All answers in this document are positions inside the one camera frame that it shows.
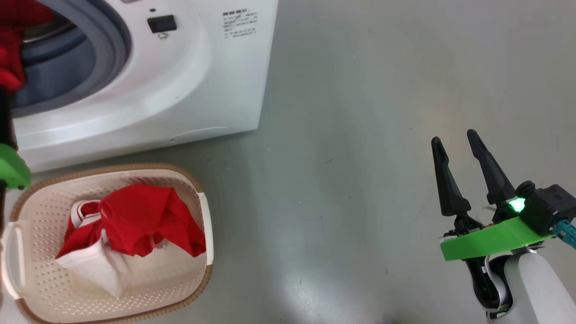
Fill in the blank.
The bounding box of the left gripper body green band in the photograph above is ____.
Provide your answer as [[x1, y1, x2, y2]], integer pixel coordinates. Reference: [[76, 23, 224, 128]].
[[0, 143, 32, 189]]

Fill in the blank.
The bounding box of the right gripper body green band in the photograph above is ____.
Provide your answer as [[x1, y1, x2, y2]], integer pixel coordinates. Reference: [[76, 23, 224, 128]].
[[440, 209, 557, 316]]

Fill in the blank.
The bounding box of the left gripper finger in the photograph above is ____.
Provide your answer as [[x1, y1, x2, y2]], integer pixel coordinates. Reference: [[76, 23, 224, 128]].
[[0, 85, 18, 151]]

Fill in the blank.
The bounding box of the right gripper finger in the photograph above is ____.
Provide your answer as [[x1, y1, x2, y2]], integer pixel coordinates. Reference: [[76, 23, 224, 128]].
[[466, 129, 517, 205], [431, 136, 472, 217]]

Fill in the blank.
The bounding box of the plain red garment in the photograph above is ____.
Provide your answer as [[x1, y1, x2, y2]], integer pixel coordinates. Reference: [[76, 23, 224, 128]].
[[0, 0, 55, 93]]

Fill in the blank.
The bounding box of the red garment with white trim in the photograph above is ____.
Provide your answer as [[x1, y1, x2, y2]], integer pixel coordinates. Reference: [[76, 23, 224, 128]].
[[55, 183, 207, 298]]

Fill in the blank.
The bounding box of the grey rubber door gasket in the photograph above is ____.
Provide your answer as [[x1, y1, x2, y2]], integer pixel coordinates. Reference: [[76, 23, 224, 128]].
[[9, 0, 132, 118]]

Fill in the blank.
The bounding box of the black door lock socket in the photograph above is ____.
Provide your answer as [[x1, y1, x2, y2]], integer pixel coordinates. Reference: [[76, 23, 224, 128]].
[[147, 15, 177, 34]]

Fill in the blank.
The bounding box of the cream perforated laundry basket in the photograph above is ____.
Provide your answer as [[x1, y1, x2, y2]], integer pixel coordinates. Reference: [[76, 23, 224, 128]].
[[0, 163, 214, 324]]

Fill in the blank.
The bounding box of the white front-load washing machine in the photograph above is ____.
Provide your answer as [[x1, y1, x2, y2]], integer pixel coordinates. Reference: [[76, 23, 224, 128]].
[[0, 0, 279, 174]]

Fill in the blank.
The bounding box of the stainless steel washer drum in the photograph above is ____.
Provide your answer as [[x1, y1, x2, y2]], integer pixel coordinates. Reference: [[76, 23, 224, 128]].
[[20, 13, 79, 45]]

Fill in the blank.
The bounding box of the printed instruction text label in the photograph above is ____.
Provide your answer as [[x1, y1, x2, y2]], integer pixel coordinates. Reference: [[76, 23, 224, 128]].
[[222, 8, 258, 39]]

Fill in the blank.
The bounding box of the teal camera cable connector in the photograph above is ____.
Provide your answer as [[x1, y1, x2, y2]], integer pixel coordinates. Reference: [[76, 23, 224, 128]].
[[553, 219, 576, 250]]

